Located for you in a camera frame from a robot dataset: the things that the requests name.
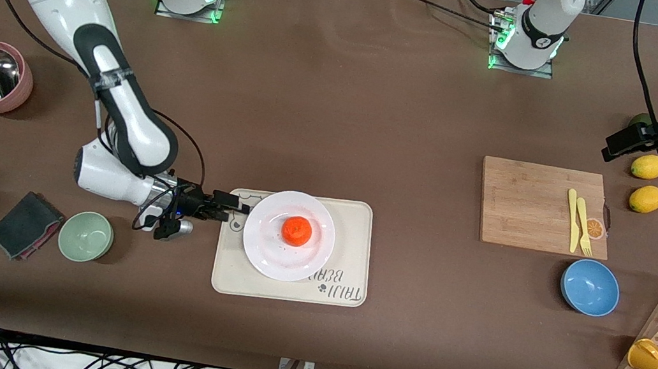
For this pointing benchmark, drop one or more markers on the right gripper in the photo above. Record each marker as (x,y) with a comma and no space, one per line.
(193,201)

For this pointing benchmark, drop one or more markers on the white round plate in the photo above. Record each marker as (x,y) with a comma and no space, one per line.
(268,253)

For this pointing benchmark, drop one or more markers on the orange mandarin fruit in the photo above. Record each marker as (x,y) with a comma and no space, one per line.
(297,231)

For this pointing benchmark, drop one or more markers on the dark green lime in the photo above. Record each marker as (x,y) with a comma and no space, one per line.
(639,119)

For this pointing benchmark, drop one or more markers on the yellow lemon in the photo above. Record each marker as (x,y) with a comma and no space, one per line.
(647,199)
(650,168)

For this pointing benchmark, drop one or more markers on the yellow plastic fork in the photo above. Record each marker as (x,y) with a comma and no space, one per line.
(582,217)

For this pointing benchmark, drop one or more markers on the yellow plastic knife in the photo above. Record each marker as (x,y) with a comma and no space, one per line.
(573,222)

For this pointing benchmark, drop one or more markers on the wooden cutting board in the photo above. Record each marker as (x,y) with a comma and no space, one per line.
(532,206)

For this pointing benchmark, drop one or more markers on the cream tray with bear print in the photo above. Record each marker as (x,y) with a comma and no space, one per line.
(353,239)

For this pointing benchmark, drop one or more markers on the pale green bowl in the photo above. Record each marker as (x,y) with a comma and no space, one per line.
(86,236)

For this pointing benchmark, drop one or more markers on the blue bowl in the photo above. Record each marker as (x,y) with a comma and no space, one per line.
(590,287)

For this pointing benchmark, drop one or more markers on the dark grey folded cloth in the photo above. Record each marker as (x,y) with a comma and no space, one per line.
(24,225)

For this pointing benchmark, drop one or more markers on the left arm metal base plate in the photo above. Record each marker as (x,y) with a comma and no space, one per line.
(544,73)

